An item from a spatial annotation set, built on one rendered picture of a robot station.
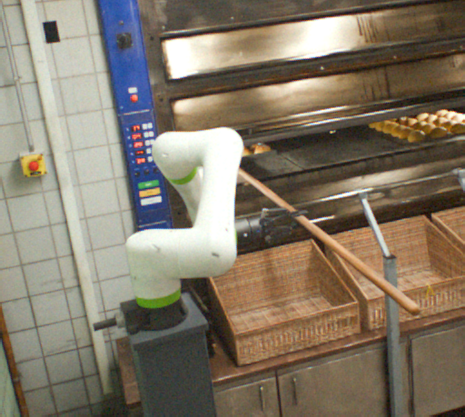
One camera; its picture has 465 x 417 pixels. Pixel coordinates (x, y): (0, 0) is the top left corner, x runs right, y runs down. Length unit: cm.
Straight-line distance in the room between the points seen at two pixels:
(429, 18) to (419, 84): 31
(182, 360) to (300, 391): 108
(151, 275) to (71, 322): 138
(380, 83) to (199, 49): 89
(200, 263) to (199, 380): 35
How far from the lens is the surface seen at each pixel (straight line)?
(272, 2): 284
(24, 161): 267
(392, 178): 320
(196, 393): 181
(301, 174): 297
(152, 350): 171
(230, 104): 281
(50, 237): 283
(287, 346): 268
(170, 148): 191
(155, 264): 163
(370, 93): 303
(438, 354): 298
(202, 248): 159
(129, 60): 266
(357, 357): 278
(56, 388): 315
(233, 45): 278
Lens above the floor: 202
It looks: 17 degrees down
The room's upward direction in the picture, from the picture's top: 7 degrees counter-clockwise
